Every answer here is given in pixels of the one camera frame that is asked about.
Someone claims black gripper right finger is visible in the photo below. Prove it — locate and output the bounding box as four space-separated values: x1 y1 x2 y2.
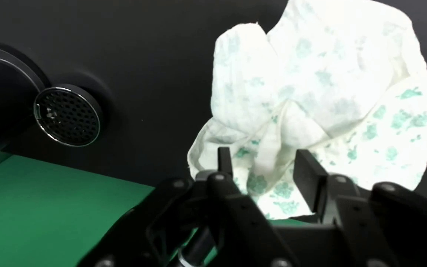
293 147 427 267

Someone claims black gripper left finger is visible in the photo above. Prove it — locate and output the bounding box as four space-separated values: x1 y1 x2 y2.
78 145 300 267

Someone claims white green-patterned cloth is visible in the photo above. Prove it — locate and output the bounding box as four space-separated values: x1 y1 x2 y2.
186 0 427 221

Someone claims round black mesh disc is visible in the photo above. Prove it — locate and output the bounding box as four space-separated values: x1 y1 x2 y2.
32 83 104 150

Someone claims black robot base pedestal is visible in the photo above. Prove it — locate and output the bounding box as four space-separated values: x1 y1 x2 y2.
0 37 54 155

